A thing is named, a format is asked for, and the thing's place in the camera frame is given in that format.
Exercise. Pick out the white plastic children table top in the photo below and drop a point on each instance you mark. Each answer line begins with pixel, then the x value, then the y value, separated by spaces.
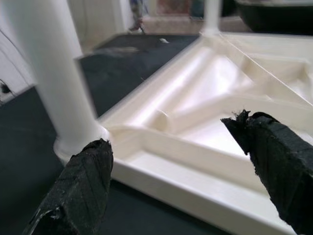
pixel 195 151

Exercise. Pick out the black wok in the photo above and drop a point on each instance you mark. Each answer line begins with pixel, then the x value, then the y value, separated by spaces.
pixel 269 17

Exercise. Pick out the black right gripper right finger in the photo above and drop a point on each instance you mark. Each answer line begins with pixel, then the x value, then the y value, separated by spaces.
pixel 281 166

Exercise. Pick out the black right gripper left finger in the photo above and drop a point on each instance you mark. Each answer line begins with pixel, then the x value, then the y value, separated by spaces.
pixel 78 191

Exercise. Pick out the red printed cardboard box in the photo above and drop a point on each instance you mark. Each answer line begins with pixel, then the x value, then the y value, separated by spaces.
pixel 173 6

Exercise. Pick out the black tablecloth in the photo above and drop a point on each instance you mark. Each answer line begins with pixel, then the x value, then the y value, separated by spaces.
pixel 110 73

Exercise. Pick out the beige cloth covered bench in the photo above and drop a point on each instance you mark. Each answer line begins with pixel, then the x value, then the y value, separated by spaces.
pixel 171 24

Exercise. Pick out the clear tape strip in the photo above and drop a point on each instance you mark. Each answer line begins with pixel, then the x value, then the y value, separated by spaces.
pixel 117 50

